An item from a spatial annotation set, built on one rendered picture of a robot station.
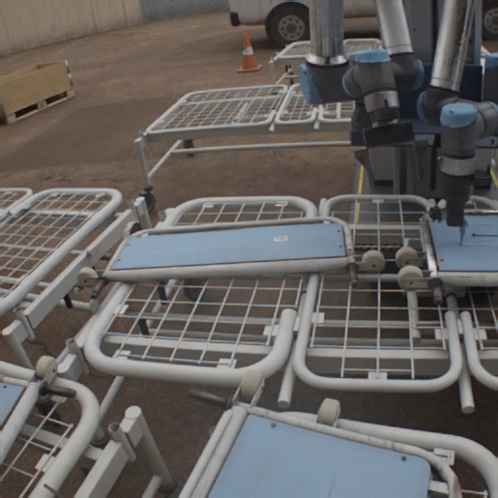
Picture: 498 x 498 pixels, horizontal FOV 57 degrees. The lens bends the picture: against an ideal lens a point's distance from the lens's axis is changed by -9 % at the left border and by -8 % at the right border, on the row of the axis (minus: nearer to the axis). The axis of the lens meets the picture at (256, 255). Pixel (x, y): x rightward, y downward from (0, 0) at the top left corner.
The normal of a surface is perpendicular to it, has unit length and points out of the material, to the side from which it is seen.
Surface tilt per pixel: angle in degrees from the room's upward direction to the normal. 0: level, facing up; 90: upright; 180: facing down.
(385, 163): 90
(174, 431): 0
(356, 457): 8
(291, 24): 90
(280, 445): 8
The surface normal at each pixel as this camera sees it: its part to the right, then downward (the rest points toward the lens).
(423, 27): -0.23, 0.55
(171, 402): -0.12, -0.84
